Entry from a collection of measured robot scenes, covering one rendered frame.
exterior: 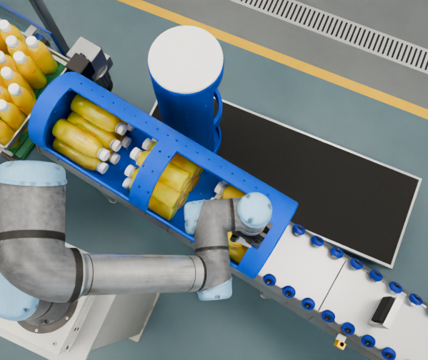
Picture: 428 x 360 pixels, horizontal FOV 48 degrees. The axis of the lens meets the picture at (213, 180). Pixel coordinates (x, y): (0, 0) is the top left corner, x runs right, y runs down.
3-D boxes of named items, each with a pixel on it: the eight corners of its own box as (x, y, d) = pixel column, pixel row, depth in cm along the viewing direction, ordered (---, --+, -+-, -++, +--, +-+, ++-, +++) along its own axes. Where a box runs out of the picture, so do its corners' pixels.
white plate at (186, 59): (174, 106, 172) (174, 108, 173) (238, 67, 176) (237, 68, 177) (133, 49, 178) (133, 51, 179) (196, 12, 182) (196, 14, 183)
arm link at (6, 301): (6, 322, 123) (-20, 323, 110) (8, 269, 127) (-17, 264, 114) (53, 318, 123) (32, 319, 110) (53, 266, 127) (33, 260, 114)
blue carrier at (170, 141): (251, 280, 166) (255, 280, 138) (48, 152, 178) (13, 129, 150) (293, 210, 170) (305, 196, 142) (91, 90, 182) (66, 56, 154)
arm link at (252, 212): (233, 191, 104) (272, 188, 104) (231, 202, 114) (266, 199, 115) (236, 227, 102) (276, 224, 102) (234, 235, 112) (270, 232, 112)
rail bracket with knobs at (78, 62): (83, 91, 189) (76, 78, 179) (68, 81, 190) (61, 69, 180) (98, 71, 191) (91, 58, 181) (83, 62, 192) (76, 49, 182)
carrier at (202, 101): (187, 174, 258) (231, 146, 262) (174, 109, 173) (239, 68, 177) (158, 133, 264) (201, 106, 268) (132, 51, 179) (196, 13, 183)
